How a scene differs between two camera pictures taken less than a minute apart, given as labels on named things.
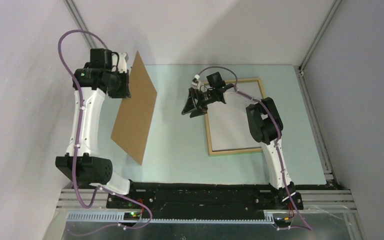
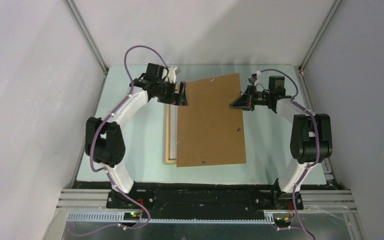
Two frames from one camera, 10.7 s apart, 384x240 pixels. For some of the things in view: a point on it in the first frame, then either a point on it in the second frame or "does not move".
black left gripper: [125, 93] -> [172, 98]
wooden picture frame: [225, 152] -> [167, 160]
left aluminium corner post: [75, 12] does not move
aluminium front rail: [335, 201] does not move
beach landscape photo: [229, 124] -> [173, 112]
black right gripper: [190, 104] -> [246, 101]
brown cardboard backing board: [133, 123] -> [209, 131]
